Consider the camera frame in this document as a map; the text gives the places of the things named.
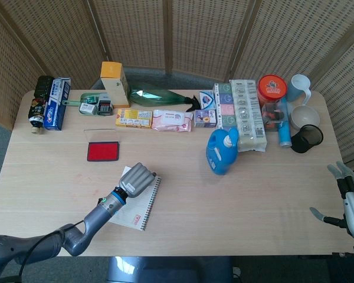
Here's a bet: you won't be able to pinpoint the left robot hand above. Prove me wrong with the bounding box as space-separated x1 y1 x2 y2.
117 162 157 199

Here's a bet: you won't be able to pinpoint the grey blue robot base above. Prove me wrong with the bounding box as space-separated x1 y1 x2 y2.
106 255 234 283

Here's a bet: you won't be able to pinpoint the spiral lined notebook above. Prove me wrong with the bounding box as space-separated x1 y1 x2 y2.
104 166 162 232

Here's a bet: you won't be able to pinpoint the red ink pad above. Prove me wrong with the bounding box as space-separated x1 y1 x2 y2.
83 129 120 162

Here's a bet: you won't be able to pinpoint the yellow flat box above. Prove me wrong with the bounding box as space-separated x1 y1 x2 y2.
115 108 153 129

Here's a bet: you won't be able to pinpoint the pink wet wipes pack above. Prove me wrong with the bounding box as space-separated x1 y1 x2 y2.
151 109 194 133

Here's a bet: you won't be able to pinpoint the green plastic spray bottle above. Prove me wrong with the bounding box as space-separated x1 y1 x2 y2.
129 82 202 113

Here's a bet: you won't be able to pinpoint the small white green box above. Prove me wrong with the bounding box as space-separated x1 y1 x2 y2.
78 102 98 114

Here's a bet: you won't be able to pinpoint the black mesh pen holder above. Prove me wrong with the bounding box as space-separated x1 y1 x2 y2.
290 124 325 154

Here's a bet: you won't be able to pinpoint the blue detergent bottle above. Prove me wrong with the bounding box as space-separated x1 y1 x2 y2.
205 127 240 176

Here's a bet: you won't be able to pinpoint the small purple box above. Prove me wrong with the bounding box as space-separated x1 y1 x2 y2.
194 109 218 129

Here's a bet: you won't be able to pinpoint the tall yellow orange carton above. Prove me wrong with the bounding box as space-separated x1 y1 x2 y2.
100 61 131 108

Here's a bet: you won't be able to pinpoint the blue white toothpaste box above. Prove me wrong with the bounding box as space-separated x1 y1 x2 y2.
43 77 72 131

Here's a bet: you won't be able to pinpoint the white blue soap box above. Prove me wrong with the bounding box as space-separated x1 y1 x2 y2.
198 90 216 110

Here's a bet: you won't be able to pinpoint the beige bowl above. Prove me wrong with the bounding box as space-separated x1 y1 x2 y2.
291 105 320 131

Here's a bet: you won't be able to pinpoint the blue tube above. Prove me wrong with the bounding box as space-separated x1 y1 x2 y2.
276 98 293 148

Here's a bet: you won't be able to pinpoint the multicolour tissue pack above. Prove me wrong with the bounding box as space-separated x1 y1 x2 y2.
213 83 236 130

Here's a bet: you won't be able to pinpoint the dark drink bottle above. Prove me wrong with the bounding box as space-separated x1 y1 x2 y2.
28 75 55 134

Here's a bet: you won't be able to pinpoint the clear pack orange black items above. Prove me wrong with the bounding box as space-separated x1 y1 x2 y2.
261 101 284 132

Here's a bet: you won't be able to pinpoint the long white plastic pack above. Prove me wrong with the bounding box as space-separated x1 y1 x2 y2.
228 78 268 153

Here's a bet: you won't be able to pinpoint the light blue pitcher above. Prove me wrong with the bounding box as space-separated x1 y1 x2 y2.
286 74 313 106

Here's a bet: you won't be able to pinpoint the orange lidded jar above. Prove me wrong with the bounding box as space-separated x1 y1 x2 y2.
257 74 289 110

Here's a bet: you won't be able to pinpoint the wooden perforated folding screen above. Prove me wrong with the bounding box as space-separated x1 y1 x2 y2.
0 0 354 164

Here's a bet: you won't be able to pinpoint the green plastic handled tray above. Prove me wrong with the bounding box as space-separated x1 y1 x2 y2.
61 92 107 116

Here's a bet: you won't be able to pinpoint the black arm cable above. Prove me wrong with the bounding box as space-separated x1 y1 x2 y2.
17 219 88 283

